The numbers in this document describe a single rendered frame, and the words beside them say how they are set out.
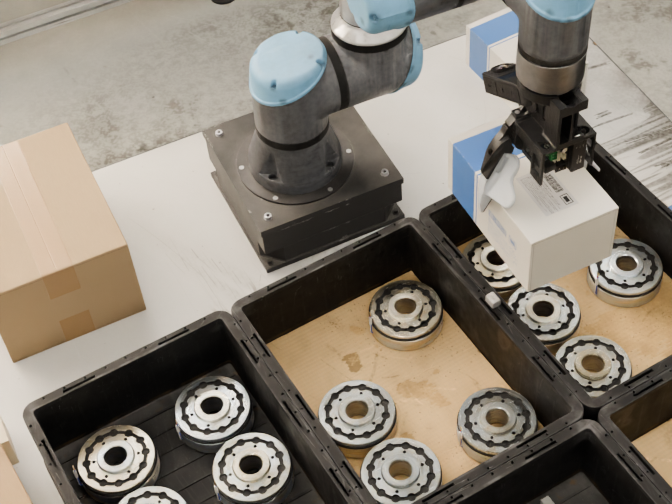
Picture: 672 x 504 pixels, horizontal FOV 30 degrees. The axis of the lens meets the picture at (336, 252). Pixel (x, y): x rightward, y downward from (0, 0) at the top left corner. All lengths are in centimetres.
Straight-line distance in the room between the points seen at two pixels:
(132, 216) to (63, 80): 142
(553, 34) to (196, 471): 74
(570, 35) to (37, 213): 95
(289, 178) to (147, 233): 29
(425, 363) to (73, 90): 196
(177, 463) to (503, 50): 97
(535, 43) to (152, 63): 227
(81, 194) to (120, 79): 153
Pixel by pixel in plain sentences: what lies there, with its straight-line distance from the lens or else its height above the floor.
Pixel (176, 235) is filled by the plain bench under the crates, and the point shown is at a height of 70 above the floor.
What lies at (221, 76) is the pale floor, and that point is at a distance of 344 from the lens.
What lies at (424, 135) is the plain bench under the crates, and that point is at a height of 70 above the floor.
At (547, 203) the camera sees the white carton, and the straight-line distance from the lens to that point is 151.
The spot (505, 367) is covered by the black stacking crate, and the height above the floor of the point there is 86.
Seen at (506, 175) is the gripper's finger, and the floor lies 117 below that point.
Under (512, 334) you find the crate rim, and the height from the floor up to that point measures 93.
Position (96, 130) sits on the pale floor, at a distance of 336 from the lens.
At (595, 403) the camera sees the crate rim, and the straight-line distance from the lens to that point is 159.
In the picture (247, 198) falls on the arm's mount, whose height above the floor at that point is 80.
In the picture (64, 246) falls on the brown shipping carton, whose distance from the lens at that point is 191.
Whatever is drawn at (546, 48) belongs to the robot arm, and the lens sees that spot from 134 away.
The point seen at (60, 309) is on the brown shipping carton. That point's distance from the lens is 194.
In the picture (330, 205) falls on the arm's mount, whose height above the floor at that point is 80.
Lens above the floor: 225
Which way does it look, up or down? 49 degrees down
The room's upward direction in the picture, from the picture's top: 6 degrees counter-clockwise
